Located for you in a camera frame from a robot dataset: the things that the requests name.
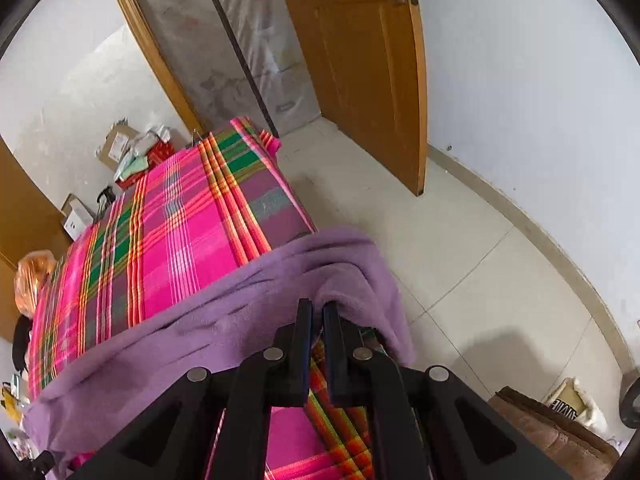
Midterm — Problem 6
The purple fleece garment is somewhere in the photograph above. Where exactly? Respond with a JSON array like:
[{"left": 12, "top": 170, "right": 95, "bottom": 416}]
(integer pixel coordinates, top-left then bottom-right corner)
[{"left": 24, "top": 226, "right": 416, "bottom": 479}]

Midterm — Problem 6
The white canvas bag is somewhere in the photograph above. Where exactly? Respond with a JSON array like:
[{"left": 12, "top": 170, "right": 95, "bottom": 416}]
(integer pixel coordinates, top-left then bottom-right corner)
[{"left": 542, "top": 377, "right": 608, "bottom": 438}]

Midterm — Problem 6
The brown plush blanket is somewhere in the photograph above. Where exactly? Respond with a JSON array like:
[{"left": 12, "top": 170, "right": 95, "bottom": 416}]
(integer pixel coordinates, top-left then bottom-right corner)
[{"left": 488, "top": 387, "right": 620, "bottom": 480}]

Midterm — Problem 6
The yellow shopping bag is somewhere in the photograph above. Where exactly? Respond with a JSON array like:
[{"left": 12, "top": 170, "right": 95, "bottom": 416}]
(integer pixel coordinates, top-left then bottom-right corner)
[{"left": 1, "top": 382, "right": 23, "bottom": 425}]

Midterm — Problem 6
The black cloth bundle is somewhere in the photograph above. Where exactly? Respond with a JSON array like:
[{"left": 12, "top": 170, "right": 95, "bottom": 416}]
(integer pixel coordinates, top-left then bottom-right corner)
[{"left": 12, "top": 314, "right": 32, "bottom": 374}]

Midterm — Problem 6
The bag of oranges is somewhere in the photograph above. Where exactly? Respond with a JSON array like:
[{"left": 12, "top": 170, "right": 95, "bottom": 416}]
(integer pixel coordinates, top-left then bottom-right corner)
[{"left": 14, "top": 249, "right": 56, "bottom": 318}]

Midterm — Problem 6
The white small carton box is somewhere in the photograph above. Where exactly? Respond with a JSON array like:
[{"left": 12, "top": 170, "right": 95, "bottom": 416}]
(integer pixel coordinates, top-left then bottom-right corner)
[{"left": 62, "top": 193, "right": 96, "bottom": 240}]

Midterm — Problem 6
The pink plaid bed cloth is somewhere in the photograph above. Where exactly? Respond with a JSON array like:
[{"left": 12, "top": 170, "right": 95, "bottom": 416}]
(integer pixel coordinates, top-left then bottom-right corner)
[{"left": 27, "top": 116, "right": 377, "bottom": 480}]

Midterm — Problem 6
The brown wooden wardrobe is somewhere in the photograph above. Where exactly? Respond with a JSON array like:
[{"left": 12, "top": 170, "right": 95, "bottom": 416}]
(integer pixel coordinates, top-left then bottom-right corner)
[{"left": 0, "top": 141, "right": 70, "bottom": 342}]

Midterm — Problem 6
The red box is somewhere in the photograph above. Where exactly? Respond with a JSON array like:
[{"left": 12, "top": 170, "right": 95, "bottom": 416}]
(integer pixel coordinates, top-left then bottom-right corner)
[{"left": 146, "top": 141, "right": 176, "bottom": 169}]

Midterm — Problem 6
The cardboard box with label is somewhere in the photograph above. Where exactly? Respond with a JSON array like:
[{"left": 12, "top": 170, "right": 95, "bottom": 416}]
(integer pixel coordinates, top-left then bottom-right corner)
[{"left": 96, "top": 120, "right": 139, "bottom": 171}]

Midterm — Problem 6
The wooden door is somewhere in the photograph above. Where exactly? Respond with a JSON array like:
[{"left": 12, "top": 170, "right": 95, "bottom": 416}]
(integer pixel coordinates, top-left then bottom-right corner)
[{"left": 285, "top": 0, "right": 427, "bottom": 195}]

